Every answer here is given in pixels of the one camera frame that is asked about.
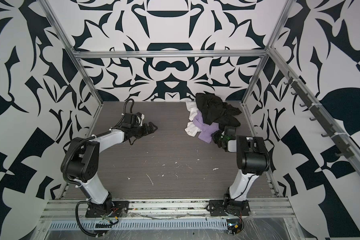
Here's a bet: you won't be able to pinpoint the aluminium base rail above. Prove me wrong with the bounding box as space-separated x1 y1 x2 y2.
41 198 295 221

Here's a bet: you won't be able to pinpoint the purple cloth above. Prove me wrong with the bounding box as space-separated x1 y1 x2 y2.
193 111 219 144

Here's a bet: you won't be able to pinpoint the grey wall hook rack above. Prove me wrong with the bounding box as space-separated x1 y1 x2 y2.
285 76 355 159

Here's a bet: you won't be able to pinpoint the white cloth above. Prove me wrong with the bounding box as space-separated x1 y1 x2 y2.
185 102 201 137

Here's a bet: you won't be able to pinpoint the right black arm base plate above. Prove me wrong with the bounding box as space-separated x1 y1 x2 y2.
206 200 251 217

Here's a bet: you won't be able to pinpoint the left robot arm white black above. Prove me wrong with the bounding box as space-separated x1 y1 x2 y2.
61 122 158 205

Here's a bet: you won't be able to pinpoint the black corrugated cable conduit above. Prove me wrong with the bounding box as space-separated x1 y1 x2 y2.
61 98 136 238

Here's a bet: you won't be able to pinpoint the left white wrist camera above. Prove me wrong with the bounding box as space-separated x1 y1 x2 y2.
124 113 145 128

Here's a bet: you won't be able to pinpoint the small green circuit board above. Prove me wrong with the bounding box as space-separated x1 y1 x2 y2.
227 219 244 235

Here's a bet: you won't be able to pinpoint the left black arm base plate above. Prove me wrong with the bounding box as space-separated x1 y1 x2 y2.
85 201 130 218

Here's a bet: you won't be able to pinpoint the slotted grey cable duct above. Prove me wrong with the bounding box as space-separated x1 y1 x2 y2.
49 218 229 231

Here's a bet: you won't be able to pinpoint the black cloth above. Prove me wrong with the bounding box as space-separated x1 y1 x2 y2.
196 93 242 130

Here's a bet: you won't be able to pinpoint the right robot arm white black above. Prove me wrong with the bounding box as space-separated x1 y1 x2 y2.
212 126 271 205

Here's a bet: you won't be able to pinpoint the aluminium cage frame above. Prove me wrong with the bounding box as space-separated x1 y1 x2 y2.
37 0 360 199

